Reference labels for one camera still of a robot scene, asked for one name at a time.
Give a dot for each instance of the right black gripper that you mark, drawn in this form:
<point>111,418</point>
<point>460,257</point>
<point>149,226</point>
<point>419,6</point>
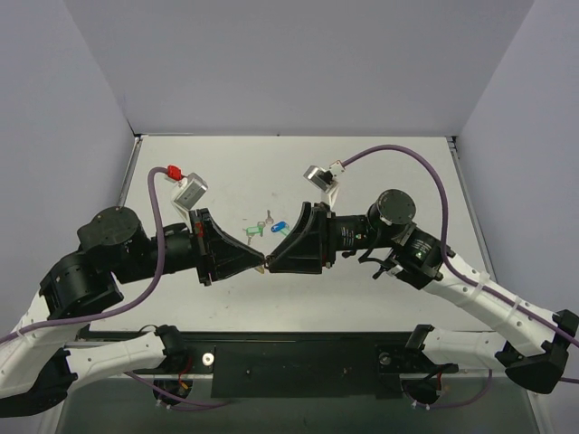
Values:
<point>324,237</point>

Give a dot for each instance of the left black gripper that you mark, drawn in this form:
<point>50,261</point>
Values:
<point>204,249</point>

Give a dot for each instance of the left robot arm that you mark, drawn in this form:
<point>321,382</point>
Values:
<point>38,371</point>

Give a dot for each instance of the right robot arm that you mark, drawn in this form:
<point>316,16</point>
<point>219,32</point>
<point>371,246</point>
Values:
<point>528,343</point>

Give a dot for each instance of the green key tag left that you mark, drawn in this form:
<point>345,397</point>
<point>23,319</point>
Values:
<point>253,231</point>

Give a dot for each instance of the blue key tag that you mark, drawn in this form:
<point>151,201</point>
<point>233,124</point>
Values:
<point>279,226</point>

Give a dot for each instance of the silver key upper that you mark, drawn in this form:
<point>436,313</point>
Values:
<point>269,220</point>

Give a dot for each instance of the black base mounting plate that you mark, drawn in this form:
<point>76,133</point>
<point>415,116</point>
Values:
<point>309,364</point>

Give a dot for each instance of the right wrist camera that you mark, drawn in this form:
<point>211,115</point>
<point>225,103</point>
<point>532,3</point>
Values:
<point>326,180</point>

